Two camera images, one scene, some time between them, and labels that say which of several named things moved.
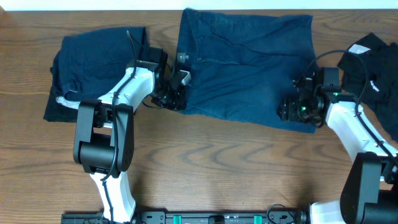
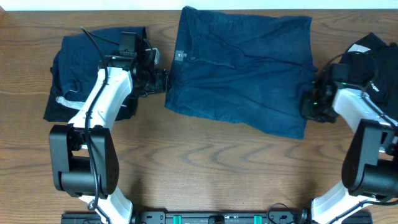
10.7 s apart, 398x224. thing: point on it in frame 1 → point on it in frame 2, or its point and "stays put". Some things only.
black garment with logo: (369, 71) stays put
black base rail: (195, 217) stays put
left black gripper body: (173, 86) → (161, 81)
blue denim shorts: (243, 65) stays put
